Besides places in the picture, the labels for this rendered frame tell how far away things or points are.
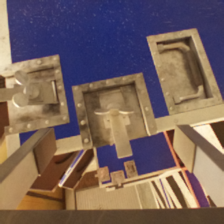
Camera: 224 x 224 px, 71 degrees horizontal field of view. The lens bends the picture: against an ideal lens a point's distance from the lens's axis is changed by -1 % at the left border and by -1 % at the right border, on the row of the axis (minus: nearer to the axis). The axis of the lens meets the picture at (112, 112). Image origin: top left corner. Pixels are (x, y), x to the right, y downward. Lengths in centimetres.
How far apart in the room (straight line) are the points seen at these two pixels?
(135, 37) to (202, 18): 14
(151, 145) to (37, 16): 155
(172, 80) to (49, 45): 24
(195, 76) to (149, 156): 142
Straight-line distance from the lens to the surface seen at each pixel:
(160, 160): 172
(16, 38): 37
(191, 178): 177
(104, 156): 168
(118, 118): 26
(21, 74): 30
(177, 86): 33
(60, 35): 34
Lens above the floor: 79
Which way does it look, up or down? 4 degrees down
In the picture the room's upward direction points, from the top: 102 degrees counter-clockwise
